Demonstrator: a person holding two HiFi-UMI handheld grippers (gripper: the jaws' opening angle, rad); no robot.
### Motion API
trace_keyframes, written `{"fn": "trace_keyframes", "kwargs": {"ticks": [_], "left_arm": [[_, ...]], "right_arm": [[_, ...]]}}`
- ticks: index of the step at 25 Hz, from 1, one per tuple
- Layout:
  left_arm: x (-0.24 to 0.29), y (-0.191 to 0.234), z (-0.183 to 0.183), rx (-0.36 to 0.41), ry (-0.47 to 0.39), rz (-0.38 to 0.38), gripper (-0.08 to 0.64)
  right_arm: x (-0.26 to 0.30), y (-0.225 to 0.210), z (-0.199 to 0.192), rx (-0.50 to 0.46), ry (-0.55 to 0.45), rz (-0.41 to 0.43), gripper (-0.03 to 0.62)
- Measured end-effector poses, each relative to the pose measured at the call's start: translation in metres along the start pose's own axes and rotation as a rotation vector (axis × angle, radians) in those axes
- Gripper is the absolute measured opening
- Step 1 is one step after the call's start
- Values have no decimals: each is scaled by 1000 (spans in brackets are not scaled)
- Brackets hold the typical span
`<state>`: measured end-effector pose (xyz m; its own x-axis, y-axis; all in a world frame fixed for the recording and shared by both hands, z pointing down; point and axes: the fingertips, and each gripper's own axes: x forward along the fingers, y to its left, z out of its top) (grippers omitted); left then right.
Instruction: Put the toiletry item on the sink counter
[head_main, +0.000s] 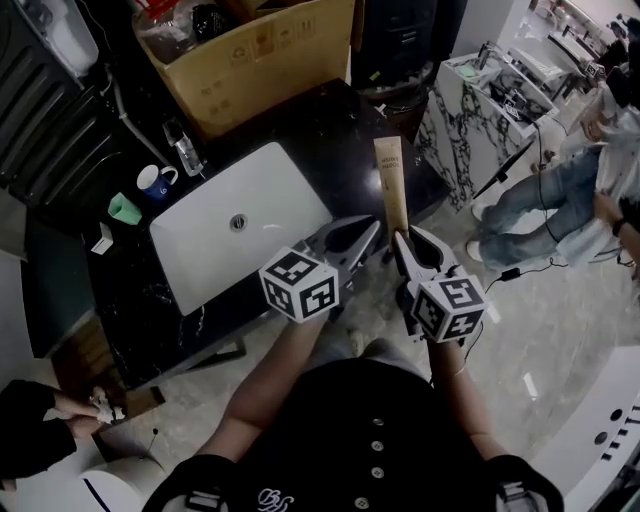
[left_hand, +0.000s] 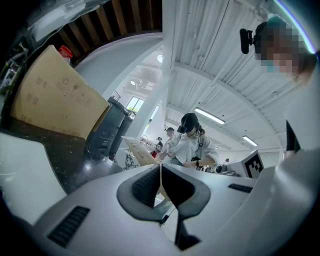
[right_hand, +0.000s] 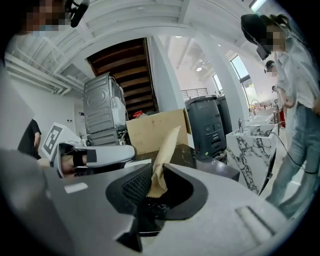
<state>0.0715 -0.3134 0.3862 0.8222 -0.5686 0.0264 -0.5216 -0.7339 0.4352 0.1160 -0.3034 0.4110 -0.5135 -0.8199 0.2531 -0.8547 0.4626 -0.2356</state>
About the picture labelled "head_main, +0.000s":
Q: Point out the dark green curved counter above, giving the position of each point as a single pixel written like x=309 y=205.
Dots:
x=60 y=290

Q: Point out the person's right forearm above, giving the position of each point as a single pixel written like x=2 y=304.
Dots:
x=457 y=400

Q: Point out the black louvered cabinet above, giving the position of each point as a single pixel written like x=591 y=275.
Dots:
x=45 y=125

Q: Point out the green plastic cup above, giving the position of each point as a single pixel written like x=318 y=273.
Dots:
x=125 y=209

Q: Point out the white marble-patterned counter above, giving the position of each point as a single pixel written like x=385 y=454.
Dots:
x=480 y=130

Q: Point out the clear jar with red lid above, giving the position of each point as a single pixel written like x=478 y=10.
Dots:
x=165 y=30

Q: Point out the white box with black holes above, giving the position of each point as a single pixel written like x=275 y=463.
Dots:
x=590 y=470

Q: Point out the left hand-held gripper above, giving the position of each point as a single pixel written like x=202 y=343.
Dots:
x=300 y=290

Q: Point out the large cardboard box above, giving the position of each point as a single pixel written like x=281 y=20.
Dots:
x=250 y=75

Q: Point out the white rectangular sink basin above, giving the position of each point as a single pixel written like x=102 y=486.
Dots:
x=210 y=240

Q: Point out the person's left forearm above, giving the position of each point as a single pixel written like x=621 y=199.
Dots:
x=265 y=390

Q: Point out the tan cosmetic tube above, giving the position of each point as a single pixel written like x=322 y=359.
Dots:
x=390 y=185

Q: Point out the black marble vanity table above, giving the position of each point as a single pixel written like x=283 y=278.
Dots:
x=320 y=125

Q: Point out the tall black bin cabinet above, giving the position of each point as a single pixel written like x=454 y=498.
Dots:
x=395 y=40

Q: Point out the crumpled white tissue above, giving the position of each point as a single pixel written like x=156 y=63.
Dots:
x=107 y=407

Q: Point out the white water heater tank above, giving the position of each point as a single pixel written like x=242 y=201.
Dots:
x=75 y=35

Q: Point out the small white box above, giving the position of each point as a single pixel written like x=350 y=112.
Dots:
x=102 y=240

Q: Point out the chrome faucet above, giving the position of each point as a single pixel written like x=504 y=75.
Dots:
x=185 y=150

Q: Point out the person's grey shoe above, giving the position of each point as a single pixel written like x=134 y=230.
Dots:
x=356 y=342

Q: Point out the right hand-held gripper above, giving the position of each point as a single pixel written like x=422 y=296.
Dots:
x=450 y=310

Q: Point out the blue mug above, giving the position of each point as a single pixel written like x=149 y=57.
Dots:
x=152 y=182

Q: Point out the white round bin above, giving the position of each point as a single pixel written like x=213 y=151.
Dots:
x=120 y=487

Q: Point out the dark wooden step platform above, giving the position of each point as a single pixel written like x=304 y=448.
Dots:
x=90 y=360

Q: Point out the person's black shirt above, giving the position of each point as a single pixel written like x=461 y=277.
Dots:
x=350 y=440

